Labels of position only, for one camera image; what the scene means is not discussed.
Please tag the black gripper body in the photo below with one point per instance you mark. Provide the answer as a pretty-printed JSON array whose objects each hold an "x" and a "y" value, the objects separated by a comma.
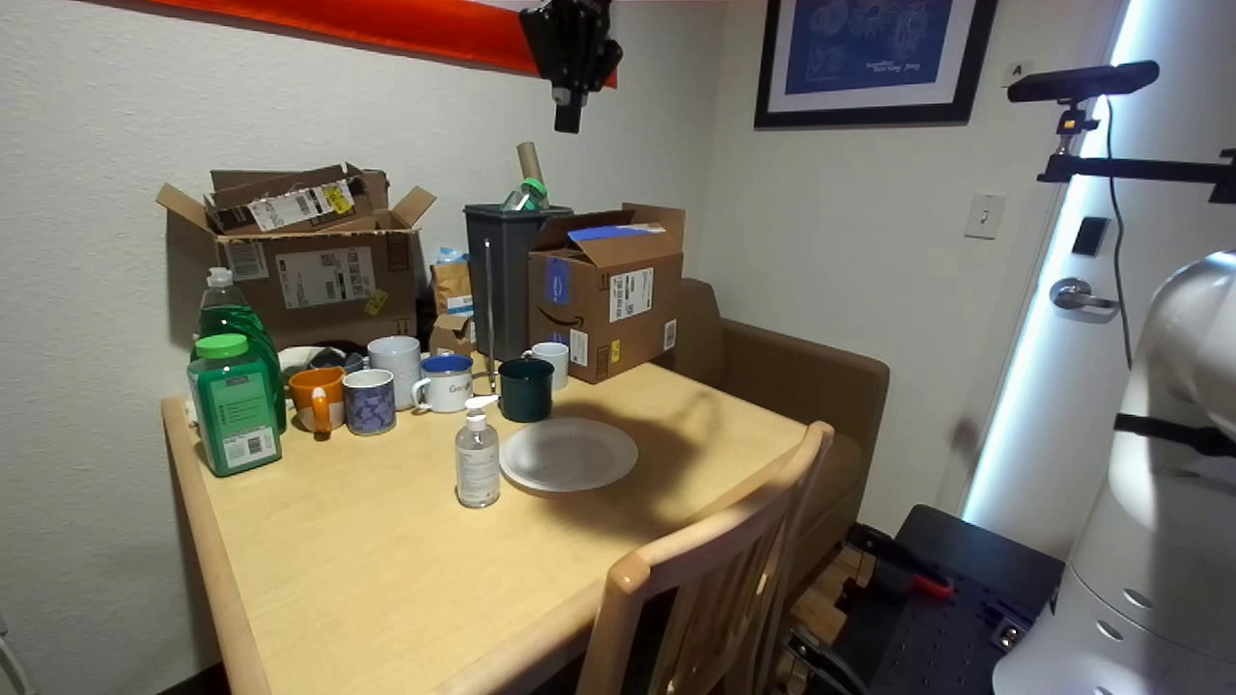
[{"x": 571, "y": 46}]

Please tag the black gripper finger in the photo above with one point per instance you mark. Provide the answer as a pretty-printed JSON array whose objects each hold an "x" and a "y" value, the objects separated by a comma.
[{"x": 567, "y": 109}]

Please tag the clear pump bottle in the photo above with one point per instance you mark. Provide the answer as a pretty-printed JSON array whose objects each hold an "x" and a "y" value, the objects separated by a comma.
[{"x": 475, "y": 458}]

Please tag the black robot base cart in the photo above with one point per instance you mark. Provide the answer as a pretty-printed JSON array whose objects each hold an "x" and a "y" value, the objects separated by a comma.
[{"x": 915, "y": 613}]

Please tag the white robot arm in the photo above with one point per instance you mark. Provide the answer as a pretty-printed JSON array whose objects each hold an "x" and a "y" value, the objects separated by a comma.
[{"x": 1046, "y": 286}]

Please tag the green soda bottle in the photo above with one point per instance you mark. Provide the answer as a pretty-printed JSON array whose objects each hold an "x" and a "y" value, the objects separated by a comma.
[{"x": 227, "y": 310}]

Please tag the green square bottle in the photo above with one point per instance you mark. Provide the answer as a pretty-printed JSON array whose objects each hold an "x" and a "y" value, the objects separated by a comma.
[{"x": 233, "y": 404}]

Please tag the cardboard tube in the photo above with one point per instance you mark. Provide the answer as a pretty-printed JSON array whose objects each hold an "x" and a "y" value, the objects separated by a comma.
[{"x": 530, "y": 164}]

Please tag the dark trash bin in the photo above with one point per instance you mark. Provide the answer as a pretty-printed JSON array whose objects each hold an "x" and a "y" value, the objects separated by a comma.
[{"x": 498, "y": 250}]

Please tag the sealed cardboard shipping box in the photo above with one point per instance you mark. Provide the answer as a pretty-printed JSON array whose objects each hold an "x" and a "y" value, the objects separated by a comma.
[{"x": 605, "y": 285}]

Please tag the blue framed picture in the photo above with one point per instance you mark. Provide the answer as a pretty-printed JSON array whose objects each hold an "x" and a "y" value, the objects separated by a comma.
[{"x": 869, "y": 64}]

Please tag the plain white mug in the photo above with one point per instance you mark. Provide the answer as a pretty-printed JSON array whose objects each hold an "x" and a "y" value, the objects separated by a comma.
[{"x": 551, "y": 353}]

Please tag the dark green mug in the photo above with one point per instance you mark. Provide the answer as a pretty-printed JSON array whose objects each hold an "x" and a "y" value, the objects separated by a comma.
[{"x": 526, "y": 389}]

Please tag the open cardboard box stack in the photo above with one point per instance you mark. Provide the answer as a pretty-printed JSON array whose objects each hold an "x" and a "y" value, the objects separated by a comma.
[{"x": 318, "y": 254}]

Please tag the tall white mug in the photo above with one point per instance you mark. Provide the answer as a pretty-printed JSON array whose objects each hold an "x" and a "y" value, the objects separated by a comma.
[{"x": 401, "y": 362}]

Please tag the white mug blue rim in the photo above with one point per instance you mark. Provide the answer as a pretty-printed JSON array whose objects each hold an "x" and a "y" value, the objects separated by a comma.
[{"x": 445, "y": 383}]

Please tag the blue patterned mug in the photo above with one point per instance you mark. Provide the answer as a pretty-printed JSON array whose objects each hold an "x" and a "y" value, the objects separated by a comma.
[{"x": 366, "y": 404}]

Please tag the white round plate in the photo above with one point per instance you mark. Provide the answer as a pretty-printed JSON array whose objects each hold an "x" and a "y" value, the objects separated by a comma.
[{"x": 567, "y": 458}]

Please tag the orange mug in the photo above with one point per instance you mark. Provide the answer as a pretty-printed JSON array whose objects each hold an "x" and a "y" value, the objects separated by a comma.
[{"x": 318, "y": 400}]

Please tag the brown upholstered bench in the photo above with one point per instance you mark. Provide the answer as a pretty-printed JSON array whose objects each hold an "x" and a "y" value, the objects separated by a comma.
[{"x": 795, "y": 380}]

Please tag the wooden chair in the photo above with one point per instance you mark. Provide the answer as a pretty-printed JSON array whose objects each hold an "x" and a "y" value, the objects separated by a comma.
[{"x": 693, "y": 609}]

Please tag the black camera on stand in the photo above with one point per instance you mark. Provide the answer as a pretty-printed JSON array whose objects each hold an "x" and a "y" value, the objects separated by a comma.
[{"x": 1084, "y": 82}]

